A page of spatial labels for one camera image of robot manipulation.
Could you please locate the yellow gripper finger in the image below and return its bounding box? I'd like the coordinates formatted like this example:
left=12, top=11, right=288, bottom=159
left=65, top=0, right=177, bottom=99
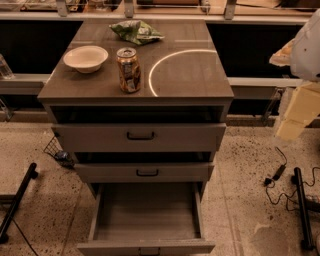
left=269, top=40, right=294, bottom=67
left=276, top=83, right=320, bottom=142

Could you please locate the orange soda can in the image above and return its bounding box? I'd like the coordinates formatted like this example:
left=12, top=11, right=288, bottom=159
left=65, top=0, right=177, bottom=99
left=117, top=47, right=141, bottom=93

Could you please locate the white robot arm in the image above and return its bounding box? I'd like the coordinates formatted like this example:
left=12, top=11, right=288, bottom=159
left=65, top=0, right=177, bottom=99
left=269, top=9, right=320, bottom=141

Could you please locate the grey drawer cabinet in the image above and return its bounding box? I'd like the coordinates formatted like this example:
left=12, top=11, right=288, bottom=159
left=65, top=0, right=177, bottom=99
left=38, top=20, right=234, bottom=188

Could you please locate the grey top drawer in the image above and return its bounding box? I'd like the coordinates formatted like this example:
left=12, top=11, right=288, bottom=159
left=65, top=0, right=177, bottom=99
left=53, top=124, right=226, bottom=152

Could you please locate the grey middle drawer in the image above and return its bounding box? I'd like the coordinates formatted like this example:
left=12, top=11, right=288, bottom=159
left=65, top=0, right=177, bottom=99
left=75, top=163, right=214, bottom=183

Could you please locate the grey open bottom drawer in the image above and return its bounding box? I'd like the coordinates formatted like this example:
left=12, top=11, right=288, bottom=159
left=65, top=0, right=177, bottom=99
left=77, top=182, right=215, bottom=256

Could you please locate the black right stand leg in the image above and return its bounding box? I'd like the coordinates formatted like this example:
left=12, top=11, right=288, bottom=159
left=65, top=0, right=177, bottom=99
left=291, top=167, right=314, bottom=251

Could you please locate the black stand leg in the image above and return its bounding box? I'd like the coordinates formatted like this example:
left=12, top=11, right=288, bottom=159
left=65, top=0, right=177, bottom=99
left=0, top=163, right=38, bottom=244
left=291, top=167, right=314, bottom=251

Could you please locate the green chip bag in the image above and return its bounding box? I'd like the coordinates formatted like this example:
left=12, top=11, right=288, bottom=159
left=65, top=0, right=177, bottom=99
left=109, top=20, right=164, bottom=45

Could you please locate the white bowl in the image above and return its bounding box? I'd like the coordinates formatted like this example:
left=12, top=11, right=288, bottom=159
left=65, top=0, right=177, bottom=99
left=63, top=46, right=109, bottom=74

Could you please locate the black left stand leg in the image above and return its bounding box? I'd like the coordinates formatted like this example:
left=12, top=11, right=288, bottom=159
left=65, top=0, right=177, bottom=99
left=0, top=163, right=38, bottom=244

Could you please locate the metal rail bracket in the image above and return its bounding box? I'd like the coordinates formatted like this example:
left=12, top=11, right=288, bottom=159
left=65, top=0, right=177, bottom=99
left=261, top=87, right=284, bottom=126

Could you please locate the black power adapter cable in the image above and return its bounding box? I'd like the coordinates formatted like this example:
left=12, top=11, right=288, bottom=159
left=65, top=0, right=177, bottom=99
left=263, top=146, right=320, bottom=212

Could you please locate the black wire basket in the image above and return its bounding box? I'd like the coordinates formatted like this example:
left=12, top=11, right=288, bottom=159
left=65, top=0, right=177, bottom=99
left=43, top=136, right=74, bottom=169

